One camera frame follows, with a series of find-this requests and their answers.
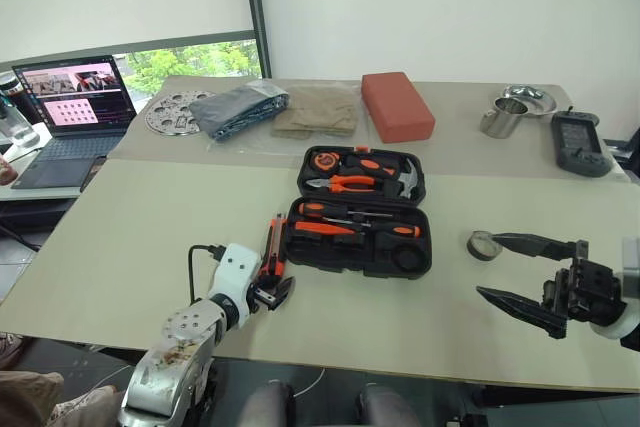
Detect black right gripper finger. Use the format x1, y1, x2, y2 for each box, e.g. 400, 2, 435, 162
475, 285, 569, 341
492, 231, 578, 260

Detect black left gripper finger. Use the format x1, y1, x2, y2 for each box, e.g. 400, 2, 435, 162
274, 275, 297, 310

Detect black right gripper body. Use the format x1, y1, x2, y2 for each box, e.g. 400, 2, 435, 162
542, 240, 629, 322

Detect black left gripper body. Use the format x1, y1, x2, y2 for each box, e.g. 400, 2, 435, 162
245, 279, 282, 314

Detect orange black utility knife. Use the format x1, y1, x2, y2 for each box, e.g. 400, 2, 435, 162
258, 215, 290, 291

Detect black orange screwdriver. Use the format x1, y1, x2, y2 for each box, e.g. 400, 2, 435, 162
322, 215, 422, 240
297, 200, 397, 221

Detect black tool case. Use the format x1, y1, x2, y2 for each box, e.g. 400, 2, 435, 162
278, 144, 434, 279

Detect grey tape roll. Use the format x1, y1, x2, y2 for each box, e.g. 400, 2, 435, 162
467, 229, 502, 264

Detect orange screwdriver handle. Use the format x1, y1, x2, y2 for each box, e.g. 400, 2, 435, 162
293, 220, 362, 240

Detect black handheld controller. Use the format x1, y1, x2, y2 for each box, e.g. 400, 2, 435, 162
551, 107, 614, 179

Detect stainless steel cup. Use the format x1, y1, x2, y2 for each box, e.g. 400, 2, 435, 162
479, 96, 531, 140

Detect orange black tape measure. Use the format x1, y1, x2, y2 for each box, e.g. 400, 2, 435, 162
312, 151, 341, 174

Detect black orange claw hammer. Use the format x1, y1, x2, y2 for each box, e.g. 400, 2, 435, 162
343, 152, 426, 201

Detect steel bowl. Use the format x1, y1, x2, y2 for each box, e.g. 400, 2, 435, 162
499, 84, 558, 120

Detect folded beige cloth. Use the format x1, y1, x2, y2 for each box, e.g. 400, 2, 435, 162
270, 85, 360, 141

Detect folded grey cloth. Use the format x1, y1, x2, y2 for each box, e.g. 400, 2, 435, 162
189, 79, 291, 143

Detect red rectangular box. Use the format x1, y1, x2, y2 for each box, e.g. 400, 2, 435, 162
360, 71, 437, 145

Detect perforated round metal plate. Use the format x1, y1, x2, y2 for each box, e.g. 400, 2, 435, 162
144, 89, 216, 138

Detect open dark laptop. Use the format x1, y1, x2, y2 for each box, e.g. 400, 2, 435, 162
10, 54, 139, 191

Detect person in beige clothing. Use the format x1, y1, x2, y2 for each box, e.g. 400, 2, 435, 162
0, 331, 121, 427

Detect clear water bottle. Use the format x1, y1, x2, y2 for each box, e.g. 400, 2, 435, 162
0, 71, 40, 151

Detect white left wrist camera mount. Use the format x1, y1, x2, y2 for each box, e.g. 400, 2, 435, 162
207, 242, 264, 328

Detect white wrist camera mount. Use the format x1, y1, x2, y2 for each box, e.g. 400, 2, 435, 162
207, 242, 264, 328
589, 235, 640, 342

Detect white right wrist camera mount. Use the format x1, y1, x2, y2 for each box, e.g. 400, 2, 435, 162
589, 235, 640, 342

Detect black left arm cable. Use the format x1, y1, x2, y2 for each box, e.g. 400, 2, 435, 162
187, 243, 229, 306

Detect thin white cable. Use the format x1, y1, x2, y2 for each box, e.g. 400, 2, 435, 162
293, 366, 327, 397

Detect orange handled pliers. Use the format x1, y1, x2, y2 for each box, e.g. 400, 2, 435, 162
305, 174, 377, 195

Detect dark window frame post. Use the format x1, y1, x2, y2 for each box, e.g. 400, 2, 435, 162
239, 0, 273, 79

